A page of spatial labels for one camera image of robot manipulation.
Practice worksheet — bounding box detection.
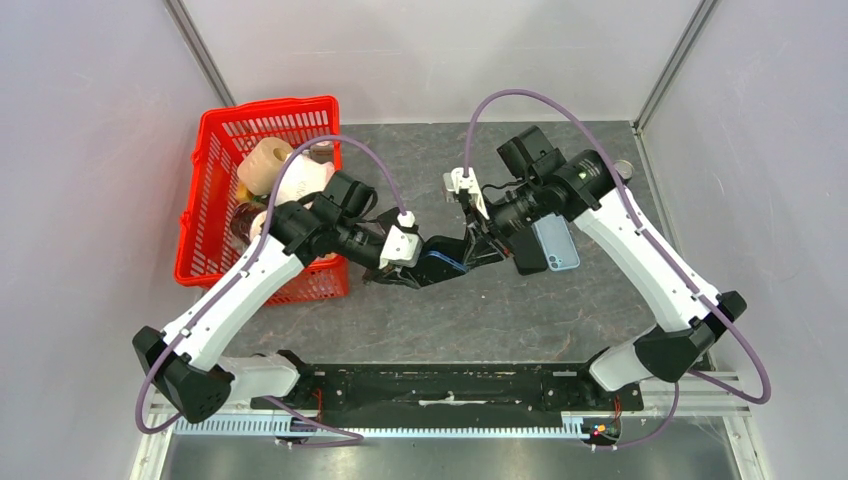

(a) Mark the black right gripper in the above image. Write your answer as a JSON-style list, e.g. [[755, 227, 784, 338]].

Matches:
[[458, 177, 547, 271]]

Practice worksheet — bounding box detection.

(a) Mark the blue smartphone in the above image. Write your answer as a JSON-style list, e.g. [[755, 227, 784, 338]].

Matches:
[[425, 250, 468, 274]]

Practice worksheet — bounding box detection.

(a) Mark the black smartphone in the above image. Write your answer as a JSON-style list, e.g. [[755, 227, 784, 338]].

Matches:
[[509, 227, 548, 276]]

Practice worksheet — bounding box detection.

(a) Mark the light blue phone case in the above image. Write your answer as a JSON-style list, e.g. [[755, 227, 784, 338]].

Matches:
[[532, 214, 580, 272]]

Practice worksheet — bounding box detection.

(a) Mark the black phone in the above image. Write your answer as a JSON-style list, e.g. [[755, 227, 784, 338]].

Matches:
[[413, 235, 470, 288]]

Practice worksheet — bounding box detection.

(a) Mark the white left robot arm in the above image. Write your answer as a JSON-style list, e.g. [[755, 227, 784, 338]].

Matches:
[[132, 171, 421, 423]]

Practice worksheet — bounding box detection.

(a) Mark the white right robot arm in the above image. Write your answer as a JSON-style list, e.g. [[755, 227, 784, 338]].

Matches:
[[443, 126, 747, 409]]

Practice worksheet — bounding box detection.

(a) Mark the white paper bag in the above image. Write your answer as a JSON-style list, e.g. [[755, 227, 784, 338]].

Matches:
[[274, 154, 336, 206]]

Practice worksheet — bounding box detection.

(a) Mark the instant noodle bowl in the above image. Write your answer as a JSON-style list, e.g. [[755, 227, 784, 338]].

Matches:
[[229, 202, 267, 247]]

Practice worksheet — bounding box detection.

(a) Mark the black and yellow drink can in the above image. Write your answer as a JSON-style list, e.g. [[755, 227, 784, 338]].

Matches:
[[613, 160, 635, 184]]

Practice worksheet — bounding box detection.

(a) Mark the beige toilet paper roll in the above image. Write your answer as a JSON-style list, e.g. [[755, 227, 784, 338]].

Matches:
[[237, 137, 294, 195]]

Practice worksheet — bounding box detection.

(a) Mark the red plastic shopping basket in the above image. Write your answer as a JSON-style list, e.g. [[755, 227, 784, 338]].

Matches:
[[174, 95, 340, 290]]

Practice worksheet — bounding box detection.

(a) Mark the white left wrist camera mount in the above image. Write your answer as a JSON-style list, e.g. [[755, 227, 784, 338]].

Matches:
[[377, 208, 423, 269]]

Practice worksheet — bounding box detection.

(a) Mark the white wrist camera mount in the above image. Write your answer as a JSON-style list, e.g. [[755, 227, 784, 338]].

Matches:
[[377, 208, 423, 269], [442, 167, 490, 220]]

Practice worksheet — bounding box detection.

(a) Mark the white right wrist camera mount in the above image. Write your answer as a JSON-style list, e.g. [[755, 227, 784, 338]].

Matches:
[[442, 167, 490, 220]]

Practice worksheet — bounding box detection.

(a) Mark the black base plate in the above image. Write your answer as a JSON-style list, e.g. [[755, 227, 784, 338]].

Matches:
[[281, 363, 644, 428]]

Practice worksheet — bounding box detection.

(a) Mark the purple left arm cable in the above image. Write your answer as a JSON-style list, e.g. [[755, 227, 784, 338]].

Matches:
[[135, 135, 419, 450]]

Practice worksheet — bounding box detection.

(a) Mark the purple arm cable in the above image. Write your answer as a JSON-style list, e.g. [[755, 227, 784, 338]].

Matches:
[[135, 135, 419, 450], [462, 88, 773, 453]]

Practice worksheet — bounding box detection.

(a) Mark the white cable duct rail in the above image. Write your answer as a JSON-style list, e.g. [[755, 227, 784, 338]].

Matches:
[[173, 413, 590, 440]]

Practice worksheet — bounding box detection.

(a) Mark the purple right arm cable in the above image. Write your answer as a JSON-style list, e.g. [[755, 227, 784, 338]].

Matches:
[[462, 88, 773, 453]]

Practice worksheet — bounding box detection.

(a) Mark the aluminium frame post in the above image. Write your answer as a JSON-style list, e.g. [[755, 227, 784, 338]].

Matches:
[[632, 0, 720, 134]]

